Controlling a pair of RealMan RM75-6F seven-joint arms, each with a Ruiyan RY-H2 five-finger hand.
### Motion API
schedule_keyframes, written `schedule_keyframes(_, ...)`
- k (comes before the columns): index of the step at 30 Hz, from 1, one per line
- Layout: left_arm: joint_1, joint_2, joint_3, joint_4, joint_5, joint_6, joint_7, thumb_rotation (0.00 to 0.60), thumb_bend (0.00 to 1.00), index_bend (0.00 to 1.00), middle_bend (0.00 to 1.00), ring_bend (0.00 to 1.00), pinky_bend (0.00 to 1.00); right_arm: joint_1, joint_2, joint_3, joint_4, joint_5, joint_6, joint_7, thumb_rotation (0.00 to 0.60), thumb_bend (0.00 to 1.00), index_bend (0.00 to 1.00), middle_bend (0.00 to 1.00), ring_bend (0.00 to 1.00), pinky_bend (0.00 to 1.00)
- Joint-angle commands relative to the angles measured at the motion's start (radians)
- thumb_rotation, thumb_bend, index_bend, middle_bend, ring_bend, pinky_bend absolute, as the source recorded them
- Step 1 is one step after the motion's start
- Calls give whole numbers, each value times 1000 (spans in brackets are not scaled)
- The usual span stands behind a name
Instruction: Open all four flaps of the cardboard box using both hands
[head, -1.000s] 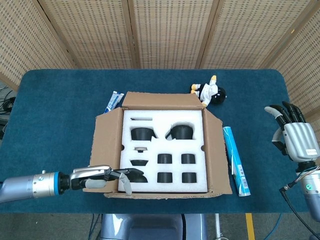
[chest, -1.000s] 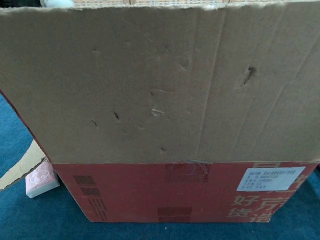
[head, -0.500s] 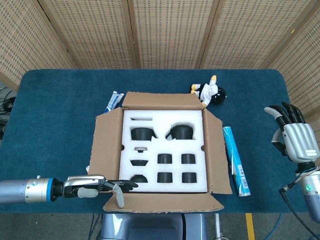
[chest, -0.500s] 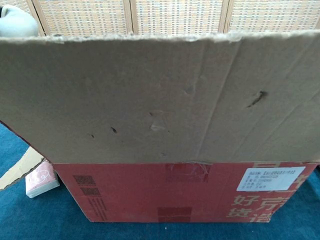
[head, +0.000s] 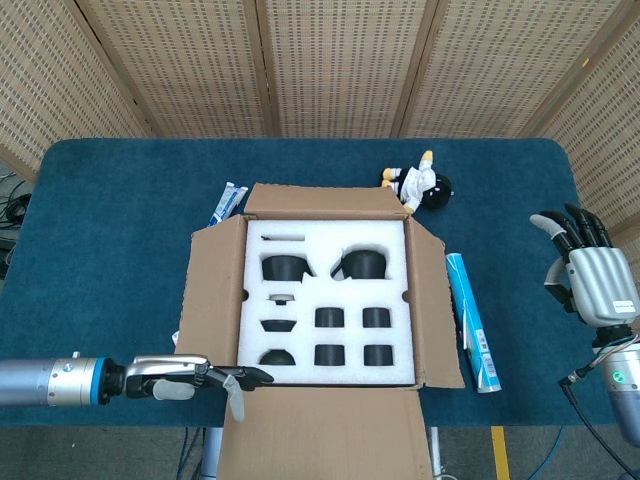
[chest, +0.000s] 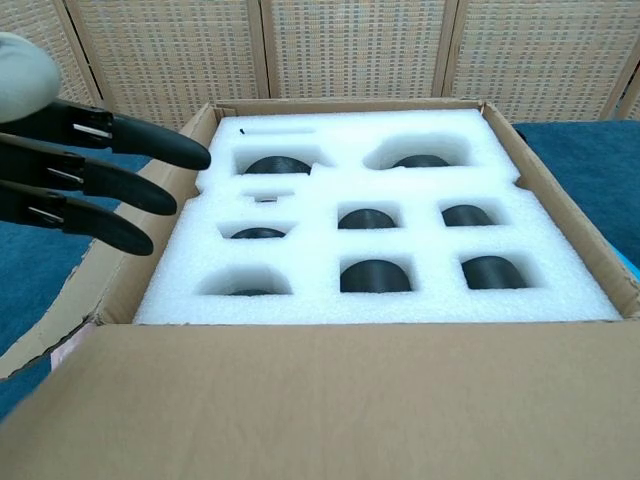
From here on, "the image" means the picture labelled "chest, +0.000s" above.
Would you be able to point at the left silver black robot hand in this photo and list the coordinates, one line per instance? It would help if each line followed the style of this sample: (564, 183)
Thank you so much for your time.
(100, 180)

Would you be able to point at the red cardboard shipping box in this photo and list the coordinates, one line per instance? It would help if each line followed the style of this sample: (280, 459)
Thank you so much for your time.
(300, 400)

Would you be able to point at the black cup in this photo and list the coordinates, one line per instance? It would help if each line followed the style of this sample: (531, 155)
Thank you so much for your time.
(375, 277)
(495, 274)
(277, 166)
(420, 162)
(366, 220)
(467, 216)
(257, 233)

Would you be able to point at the white foam insert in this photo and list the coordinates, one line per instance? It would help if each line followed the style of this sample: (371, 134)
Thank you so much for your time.
(310, 245)

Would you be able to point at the woven bamboo folding screen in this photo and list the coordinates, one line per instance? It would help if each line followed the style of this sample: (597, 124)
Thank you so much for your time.
(350, 50)

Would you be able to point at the blue table cloth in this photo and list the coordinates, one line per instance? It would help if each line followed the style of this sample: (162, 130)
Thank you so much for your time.
(590, 170)

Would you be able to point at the long light blue carton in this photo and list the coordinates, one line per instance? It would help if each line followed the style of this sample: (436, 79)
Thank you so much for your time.
(632, 267)

